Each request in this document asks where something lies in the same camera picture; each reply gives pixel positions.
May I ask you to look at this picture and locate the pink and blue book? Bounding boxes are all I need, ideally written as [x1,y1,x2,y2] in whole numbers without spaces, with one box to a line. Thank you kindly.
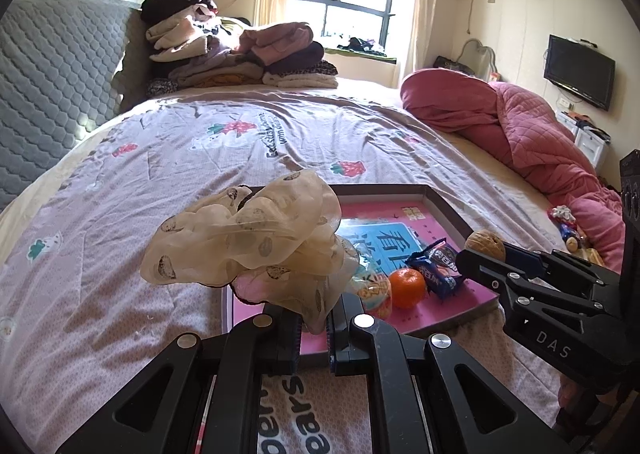
[227,199,498,360]

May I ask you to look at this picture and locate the mandarin orange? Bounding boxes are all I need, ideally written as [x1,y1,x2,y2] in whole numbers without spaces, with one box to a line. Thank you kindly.
[389,268,427,310]

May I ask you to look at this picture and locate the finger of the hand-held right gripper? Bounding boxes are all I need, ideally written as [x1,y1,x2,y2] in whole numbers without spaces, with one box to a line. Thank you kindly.
[455,248,606,319]
[504,243,626,296]

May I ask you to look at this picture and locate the grey quilted headboard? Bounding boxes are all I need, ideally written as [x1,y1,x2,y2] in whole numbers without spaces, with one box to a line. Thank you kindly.
[0,0,146,210]

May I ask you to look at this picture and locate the white storage cabinet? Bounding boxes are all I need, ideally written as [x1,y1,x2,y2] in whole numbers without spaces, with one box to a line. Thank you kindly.
[555,109,612,170]

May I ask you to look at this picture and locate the pink quilted blanket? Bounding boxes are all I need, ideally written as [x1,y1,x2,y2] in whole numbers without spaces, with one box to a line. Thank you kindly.
[400,68,626,270]

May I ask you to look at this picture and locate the green windowsill mat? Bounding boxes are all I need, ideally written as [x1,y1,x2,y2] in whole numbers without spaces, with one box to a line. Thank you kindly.
[322,47,398,64]

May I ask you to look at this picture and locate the white air conditioner pipe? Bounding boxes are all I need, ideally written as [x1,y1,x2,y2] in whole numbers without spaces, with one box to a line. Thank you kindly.
[452,0,481,35]

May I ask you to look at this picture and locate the dark bag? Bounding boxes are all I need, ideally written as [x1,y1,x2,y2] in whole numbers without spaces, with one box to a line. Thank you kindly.
[432,55,476,75]

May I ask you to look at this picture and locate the black flat television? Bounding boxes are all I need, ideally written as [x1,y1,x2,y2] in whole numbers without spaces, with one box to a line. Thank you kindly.
[544,34,617,111]

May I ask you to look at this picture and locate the pile of folded clothes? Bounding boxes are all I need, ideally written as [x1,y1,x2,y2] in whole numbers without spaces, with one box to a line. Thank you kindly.
[141,0,340,98]

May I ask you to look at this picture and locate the blue cookie packet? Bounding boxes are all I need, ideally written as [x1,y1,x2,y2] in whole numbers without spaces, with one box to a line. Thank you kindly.
[405,238,463,299]

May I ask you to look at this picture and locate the dark clothes on windowsill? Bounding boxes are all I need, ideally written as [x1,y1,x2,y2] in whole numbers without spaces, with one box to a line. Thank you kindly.
[336,37,388,58]

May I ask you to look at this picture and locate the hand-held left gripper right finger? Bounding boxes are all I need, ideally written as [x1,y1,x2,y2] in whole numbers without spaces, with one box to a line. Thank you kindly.
[327,291,576,454]

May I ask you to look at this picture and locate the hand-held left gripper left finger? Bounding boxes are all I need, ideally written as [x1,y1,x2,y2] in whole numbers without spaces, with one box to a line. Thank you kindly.
[55,304,303,454]

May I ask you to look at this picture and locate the white curved chair back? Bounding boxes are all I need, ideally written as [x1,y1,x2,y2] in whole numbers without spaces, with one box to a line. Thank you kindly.
[459,38,496,80]

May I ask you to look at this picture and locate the beige sheer patterned scarf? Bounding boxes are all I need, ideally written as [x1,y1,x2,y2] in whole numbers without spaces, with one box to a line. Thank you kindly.
[140,169,358,332]

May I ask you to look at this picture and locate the small colourful toy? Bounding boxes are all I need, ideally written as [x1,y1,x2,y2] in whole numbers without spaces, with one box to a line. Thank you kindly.
[547,205,587,255]

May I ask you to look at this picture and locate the walnut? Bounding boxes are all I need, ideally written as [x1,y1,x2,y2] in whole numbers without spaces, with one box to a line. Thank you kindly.
[465,230,507,262]

